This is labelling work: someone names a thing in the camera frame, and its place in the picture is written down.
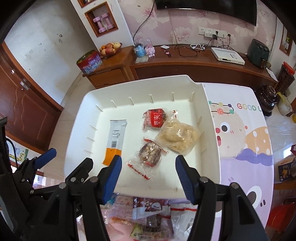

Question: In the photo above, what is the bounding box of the clear pastry packet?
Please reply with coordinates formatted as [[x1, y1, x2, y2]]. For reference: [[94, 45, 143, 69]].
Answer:
[[100, 194, 133, 225]]

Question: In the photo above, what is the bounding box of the brown small snack packet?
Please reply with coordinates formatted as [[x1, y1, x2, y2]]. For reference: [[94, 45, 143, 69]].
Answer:
[[132, 197, 171, 220]]

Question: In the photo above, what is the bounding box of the orange white snack bar packet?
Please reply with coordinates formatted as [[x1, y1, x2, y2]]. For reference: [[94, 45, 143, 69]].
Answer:
[[102, 120, 127, 166]]

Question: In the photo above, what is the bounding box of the nut cake clear wrapper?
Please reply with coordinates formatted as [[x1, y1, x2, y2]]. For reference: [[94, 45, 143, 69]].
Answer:
[[126, 138, 168, 180]]

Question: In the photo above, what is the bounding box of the rice cracker bag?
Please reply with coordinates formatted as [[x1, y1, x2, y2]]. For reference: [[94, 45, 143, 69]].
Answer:
[[130, 215, 175, 240]]

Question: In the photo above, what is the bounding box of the red candy cake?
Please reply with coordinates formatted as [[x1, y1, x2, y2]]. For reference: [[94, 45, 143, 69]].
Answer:
[[142, 108, 178, 131]]

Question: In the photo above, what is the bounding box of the pale puffed snack bag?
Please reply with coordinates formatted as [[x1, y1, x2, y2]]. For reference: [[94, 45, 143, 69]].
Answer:
[[155, 116, 201, 155]]

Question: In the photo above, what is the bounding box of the grey white snack bag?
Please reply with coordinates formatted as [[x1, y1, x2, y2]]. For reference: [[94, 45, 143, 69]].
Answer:
[[170, 203, 198, 240]]

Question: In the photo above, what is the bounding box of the brown wooden door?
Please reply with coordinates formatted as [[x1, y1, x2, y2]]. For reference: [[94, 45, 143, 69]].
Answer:
[[1, 44, 62, 153]]

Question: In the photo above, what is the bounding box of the cartoon printed tablecloth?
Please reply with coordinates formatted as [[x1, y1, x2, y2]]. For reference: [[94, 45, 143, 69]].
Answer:
[[203, 83, 273, 225]]

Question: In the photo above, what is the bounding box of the white plastic storage bin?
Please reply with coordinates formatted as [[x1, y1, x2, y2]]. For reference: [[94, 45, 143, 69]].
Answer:
[[64, 75, 221, 199]]

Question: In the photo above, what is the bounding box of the red round gift tin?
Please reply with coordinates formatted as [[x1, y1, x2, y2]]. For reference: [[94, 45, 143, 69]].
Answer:
[[76, 50, 102, 74]]

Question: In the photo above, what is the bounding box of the white plastic jug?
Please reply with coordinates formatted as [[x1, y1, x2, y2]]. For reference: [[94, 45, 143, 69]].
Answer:
[[277, 92, 293, 116]]

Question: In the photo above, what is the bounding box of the wooden tv cabinet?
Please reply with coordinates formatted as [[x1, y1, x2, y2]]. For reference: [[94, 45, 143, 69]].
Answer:
[[87, 45, 278, 90]]

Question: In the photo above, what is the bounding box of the dark ceramic pot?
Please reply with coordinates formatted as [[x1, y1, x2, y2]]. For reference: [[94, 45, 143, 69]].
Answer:
[[254, 84, 277, 118]]

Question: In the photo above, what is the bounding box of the fruit bowl with apples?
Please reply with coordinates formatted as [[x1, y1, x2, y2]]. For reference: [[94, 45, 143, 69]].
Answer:
[[98, 42, 122, 58]]

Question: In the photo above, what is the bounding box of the blue snow globe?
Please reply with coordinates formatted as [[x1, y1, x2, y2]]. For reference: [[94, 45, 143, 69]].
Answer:
[[134, 43, 146, 58]]

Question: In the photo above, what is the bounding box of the pink bunny figurine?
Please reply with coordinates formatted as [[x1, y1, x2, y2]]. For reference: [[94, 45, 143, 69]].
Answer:
[[145, 39, 155, 58]]

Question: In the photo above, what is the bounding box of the pink dumbbell left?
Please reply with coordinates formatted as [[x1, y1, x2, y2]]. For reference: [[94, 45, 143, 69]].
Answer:
[[93, 16, 106, 34]]

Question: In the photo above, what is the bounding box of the pink dumbbell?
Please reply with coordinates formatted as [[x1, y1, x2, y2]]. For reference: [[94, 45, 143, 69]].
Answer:
[[93, 16, 106, 34], [101, 13, 115, 30]]

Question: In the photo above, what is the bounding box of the dark jar red lid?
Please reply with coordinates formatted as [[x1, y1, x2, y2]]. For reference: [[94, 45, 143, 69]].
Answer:
[[275, 62, 295, 94]]

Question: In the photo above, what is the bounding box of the pink dumbbell right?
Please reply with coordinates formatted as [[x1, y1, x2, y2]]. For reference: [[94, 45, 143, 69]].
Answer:
[[101, 13, 115, 30]]

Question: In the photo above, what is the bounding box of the white set-top box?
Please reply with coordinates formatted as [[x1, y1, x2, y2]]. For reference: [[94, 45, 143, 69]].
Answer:
[[210, 48, 245, 65]]

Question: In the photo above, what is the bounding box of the dark green air fryer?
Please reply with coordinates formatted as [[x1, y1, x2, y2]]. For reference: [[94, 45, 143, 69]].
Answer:
[[247, 39, 270, 69]]

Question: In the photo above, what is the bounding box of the black cable on cabinet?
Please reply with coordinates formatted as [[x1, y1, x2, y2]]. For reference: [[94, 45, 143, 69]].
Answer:
[[174, 44, 206, 58]]

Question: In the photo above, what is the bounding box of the white wall power strip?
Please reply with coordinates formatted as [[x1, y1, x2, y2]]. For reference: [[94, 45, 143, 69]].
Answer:
[[198, 27, 229, 38]]

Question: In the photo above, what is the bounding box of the wall mounted black television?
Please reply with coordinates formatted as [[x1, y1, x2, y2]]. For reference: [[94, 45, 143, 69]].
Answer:
[[156, 0, 257, 26]]

